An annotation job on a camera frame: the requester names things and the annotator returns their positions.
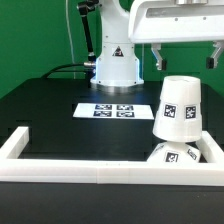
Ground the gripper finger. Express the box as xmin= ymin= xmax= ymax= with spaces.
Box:
xmin=151 ymin=43 xmax=167 ymax=71
xmin=206 ymin=40 xmax=224 ymax=69

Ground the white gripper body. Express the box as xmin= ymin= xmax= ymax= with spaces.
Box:
xmin=128 ymin=0 xmax=224 ymax=43

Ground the white lamp shade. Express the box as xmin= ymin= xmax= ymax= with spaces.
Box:
xmin=153 ymin=76 xmax=202 ymax=142

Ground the white lamp base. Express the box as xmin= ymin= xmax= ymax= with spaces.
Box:
xmin=147 ymin=142 xmax=201 ymax=164

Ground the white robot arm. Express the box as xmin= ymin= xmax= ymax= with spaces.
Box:
xmin=91 ymin=0 xmax=224 ymax=90

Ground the white marker tag sheet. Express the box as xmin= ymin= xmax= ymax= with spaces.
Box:
xmin=73 ymin=103 xmax=154 ymax=120

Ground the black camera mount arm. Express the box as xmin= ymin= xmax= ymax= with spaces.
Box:
xmin=77 ymin=0 xmax=99 ymax=62

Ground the white cable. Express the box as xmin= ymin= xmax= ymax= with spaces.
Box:
xmin=64 ymin=0 xmax=76 ymax=80

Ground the black cable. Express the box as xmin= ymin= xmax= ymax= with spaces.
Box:
xmin=39 ymin=62 xmax=98 ymax=81

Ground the white U-shaped frame barrier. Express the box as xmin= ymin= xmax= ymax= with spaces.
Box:
xmin=0 ymin=127 xmax=224 ymax=186

